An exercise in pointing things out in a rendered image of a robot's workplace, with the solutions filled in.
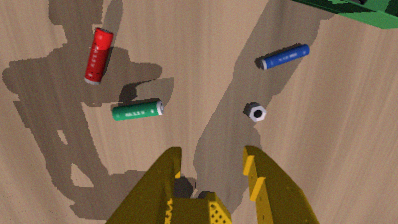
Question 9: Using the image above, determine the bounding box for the red aa battery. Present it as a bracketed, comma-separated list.
[84, 28, 114, 85]

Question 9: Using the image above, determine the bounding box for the green aa battery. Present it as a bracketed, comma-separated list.
[112, 101, 164, 121]

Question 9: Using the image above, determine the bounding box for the black battery with grey top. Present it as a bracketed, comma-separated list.
[350, 0, 367, 5]

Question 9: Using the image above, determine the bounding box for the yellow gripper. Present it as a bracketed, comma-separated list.
[105, 145, 320, 224]

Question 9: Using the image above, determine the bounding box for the blue battery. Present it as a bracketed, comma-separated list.
[260, 44, 310, 70]

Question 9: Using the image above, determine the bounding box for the green bin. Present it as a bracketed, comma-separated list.
[291, 0, 398, 29]

